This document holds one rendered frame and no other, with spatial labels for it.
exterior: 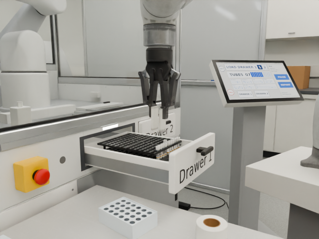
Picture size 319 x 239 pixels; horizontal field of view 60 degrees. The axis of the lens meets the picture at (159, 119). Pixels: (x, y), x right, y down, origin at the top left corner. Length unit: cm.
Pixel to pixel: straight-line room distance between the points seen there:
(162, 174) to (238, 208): 123
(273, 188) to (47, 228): 64
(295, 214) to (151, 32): 75
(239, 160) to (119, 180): 94
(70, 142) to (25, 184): 19
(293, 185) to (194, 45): 196
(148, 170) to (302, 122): 309
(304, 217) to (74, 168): 75
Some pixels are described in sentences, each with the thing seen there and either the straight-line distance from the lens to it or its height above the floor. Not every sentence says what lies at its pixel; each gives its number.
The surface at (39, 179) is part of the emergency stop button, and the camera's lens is 75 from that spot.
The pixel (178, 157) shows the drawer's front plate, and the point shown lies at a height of 91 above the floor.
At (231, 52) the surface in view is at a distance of 251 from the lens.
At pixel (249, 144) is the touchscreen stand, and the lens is 181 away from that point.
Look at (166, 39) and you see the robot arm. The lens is 76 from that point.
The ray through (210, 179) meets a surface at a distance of 276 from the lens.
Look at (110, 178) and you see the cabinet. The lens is 105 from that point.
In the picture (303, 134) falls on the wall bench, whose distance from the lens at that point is 375.
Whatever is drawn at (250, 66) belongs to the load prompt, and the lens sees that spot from 181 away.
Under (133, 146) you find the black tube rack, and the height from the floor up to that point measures 90.
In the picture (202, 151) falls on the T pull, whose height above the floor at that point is 91.
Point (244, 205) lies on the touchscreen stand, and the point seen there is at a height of 28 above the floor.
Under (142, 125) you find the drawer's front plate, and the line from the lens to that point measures 113.
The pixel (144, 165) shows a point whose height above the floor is 87.
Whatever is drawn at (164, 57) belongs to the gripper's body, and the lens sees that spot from 77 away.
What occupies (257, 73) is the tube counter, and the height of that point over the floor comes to 112.
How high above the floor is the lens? 114
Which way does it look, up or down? 10 degrees down
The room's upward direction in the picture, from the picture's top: straight up
